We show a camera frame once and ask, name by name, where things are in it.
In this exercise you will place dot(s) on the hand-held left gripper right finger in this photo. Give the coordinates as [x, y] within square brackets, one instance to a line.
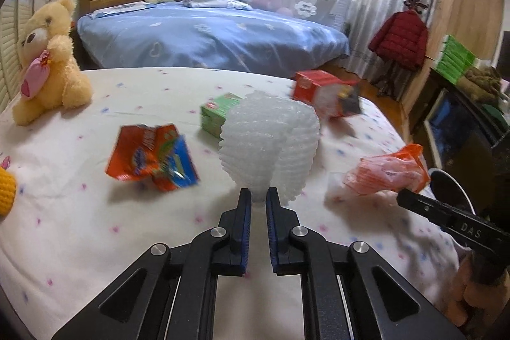
[274, 228]

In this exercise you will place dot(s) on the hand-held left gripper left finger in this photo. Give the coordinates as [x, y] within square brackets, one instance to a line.
[243, 228]

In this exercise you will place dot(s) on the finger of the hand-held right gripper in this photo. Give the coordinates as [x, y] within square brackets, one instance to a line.
[424, 208]

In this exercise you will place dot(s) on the round trash bin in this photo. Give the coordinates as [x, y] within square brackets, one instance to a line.
[446, 184]

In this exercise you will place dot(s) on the orange clear plastic wrapper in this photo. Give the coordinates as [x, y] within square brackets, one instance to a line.
[388, 170]

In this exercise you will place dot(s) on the white foam fruit net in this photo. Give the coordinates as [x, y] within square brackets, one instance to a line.
[267, 141]

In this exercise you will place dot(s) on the green carton box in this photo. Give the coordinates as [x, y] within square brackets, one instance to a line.
[217, 115]

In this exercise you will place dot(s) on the orange snack wrapper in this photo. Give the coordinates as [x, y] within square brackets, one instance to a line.
[147, 156]

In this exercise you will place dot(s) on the person's right hand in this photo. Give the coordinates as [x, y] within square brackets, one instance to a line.
[476, 296]

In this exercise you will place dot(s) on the dark cabinet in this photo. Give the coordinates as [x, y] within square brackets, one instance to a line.
[454, 125]

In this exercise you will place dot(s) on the green cloth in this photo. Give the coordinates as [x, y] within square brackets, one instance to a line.
[496, 109]

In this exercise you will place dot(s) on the dark red snack packet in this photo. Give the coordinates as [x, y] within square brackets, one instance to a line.
[350, 101]

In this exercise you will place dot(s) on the brown plush toy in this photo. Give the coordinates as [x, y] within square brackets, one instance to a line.
[482, 85]

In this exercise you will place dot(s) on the red carton box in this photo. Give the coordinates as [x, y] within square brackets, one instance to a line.
[312, 87]

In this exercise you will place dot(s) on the stack of green boxes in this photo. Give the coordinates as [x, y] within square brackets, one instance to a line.
[456, 59]

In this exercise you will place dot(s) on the red down jacket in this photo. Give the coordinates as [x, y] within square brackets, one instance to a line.
[398, 39]

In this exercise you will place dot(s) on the bed with blue sheet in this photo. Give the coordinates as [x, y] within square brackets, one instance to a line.
[199, 37]

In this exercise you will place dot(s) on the red jacket on stand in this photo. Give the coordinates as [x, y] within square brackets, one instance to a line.
[414, 1]

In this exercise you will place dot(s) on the tall wooden wardrobe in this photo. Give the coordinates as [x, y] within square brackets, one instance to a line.
[458, 1]

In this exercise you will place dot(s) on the yellow foam fruit net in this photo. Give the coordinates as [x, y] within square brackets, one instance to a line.
[7, 192]

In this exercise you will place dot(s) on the yellow teddy bear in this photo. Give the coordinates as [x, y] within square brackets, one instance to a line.
[48, 61]

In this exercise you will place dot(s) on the grey bed guard rail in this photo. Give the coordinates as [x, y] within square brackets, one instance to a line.
[318, 5]

